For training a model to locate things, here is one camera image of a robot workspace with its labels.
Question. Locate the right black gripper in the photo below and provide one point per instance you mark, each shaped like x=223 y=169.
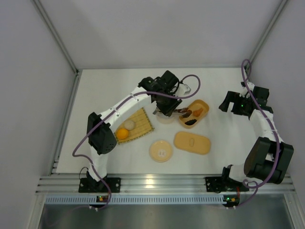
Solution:
x=231 y=102

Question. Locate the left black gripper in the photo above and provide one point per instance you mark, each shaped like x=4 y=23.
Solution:
x=168 y=107

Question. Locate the metal tongs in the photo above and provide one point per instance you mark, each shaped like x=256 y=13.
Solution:
x=174 y=112

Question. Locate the red-brown sausage food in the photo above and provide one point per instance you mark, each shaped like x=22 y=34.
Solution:
x=187 y=114

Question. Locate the orange fried food piece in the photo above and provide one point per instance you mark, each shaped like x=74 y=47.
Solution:
x=197 y=112

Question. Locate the black spiky food piece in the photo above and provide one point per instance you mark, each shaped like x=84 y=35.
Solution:
x=190 y=122

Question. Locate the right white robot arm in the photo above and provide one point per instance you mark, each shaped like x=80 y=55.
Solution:
x=285 y=154

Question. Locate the beige oval lunch box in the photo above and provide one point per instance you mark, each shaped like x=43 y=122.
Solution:
x=196 y=104

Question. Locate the beige oval lunch box lid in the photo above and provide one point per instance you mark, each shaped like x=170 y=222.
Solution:
x=192 y=143

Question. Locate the round metal-lined container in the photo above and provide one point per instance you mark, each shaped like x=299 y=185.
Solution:
x=165 y=119

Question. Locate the bamboo mat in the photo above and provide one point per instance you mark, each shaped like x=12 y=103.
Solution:
x=142 y=128

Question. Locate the white rice ball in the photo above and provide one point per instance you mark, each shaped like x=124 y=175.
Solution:
x=129 y=125

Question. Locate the round beige lid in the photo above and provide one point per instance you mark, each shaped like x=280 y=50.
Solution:
x=161 y=151

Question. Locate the orange fruit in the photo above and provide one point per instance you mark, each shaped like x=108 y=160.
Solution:
x=122 y=133

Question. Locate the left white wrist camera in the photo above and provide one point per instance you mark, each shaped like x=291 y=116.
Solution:
x=183 y=90

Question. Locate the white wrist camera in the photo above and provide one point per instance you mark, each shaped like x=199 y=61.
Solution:
x=247 y=88
x=183 y=90

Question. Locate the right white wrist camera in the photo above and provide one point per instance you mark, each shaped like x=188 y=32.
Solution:
x=247 y=88

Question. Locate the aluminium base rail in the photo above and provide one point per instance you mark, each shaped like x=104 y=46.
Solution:
x=142 y=184

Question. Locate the slotted grey cable duct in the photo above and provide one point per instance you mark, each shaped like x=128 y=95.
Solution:
x=134 y=199

